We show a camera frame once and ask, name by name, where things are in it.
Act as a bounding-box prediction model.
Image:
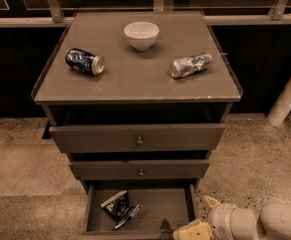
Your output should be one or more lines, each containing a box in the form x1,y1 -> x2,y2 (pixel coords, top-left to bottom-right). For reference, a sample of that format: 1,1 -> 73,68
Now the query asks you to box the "grey top drawer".
50,123 -> 225,153

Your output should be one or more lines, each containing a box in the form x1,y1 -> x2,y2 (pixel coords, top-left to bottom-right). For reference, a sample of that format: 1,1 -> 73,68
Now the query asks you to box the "white ceramic bowl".
124,22 -> 160,51

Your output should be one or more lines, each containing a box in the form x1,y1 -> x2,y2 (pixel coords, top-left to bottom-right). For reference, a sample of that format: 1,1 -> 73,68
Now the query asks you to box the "metal railing frame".
0,0 -> 291,29

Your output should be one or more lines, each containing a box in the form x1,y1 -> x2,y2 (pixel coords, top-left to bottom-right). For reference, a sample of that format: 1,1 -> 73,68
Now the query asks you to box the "grey bottom drawer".
77,183 -> 199,240

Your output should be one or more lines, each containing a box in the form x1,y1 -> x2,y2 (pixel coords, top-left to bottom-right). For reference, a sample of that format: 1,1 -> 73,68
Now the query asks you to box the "white diagonal post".
267,77 -> 291,127

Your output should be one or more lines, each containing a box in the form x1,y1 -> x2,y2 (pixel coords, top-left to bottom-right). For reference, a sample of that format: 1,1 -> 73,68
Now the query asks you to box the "dark blue soda can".
65,48 -> 105,76

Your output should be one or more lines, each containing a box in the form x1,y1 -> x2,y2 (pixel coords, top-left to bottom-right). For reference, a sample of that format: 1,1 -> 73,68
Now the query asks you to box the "silver blue crushed can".
170,52 -> 212,79

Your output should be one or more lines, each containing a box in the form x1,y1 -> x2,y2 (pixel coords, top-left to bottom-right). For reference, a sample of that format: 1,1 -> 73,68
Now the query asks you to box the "grey middle drawer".
70,160 -> 209,180

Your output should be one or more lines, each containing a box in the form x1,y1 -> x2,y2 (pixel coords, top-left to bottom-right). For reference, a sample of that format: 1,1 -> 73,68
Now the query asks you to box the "grey drawer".
50,123 -> 225,153
70,160 -> 209,180
77,183 -> 199,240

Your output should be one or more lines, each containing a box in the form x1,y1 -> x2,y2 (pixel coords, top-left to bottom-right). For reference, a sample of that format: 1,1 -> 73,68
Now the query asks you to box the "brass top drawer knob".
136,136 -> 144,146

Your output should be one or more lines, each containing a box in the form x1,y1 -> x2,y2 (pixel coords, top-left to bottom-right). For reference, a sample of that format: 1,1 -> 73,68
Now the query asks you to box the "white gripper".
173,195 -> 236,240

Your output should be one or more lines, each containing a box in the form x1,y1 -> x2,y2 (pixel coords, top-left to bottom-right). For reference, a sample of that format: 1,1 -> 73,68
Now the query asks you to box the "grey drawer cabinet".
30,10 -> 244,240

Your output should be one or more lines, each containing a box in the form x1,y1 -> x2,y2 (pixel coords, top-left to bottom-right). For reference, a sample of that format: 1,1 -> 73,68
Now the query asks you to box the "blue chip bag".
100,190 -> 140,230

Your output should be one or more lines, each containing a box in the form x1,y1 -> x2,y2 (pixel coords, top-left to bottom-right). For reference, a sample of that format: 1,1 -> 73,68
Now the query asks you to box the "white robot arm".
173,196 -> 291,240

